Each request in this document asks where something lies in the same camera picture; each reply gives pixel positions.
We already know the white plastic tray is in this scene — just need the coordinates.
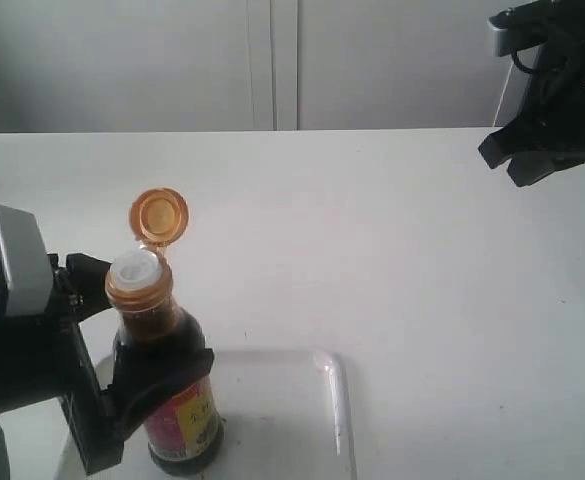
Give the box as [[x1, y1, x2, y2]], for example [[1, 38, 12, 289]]
[[53, 347, 359, 480]]

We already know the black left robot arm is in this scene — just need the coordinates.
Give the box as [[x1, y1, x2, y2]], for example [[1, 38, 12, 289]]
[[0, 253, 214, 479]]

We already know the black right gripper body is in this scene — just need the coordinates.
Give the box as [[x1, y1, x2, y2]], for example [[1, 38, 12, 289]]
[[539, 14, 585, 149]]

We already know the dark soy sauce bottle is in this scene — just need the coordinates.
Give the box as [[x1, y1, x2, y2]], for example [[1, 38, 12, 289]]
[[105, 187, 224, 477]]

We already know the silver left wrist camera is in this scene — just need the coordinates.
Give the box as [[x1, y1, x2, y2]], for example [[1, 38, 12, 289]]
[[0, 205, 53, 324]]

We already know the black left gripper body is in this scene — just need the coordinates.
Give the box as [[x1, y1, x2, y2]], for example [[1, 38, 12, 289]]
[[0, 254, 124, 475]]

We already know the dark vertical post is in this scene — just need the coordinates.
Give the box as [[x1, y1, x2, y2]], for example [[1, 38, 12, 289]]
[[511, 44, 563, 128]]

